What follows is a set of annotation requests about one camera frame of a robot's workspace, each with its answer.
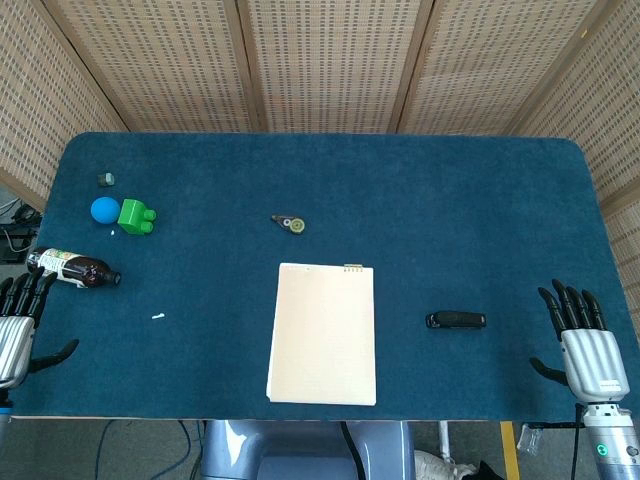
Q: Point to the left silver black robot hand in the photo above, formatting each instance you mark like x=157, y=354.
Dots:
x=15, y=345

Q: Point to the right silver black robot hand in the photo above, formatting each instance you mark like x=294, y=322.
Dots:
x=595, y=360

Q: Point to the black stapler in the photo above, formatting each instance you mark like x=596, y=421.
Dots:
x=457, y=320

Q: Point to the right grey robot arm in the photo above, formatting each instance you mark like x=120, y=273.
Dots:
x=612, y=440

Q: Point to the beige notepad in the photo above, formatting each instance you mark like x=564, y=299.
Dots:
x=322, y=335

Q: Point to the dark brown labelled bottle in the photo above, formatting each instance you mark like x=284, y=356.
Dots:
x=82, y=270

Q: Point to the clear plastic bag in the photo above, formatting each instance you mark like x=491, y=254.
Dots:
x=530, y=439

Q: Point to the yellow floor tape strip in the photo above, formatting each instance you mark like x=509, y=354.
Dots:
x=510, y=450

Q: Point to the blue ball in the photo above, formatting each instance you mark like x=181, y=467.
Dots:
x=104, y=210

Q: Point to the green toy building block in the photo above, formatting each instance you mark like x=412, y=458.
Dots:
x=132, y=215

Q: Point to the white crumpled bag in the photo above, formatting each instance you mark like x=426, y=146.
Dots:
x=440, y=467

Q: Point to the small grey-green cube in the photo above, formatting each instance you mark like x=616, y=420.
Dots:
x=106, y=179

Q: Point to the correction tape dispenser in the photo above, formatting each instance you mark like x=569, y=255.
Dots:
x=292, y=224

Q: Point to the blue-grey robot torso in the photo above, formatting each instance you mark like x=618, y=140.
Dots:
x=300, y=450

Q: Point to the dark blue table mat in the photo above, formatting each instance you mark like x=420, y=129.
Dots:
x=320, y=190

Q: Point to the woven bamboo folding screen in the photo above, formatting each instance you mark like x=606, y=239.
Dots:
x=330, y=60

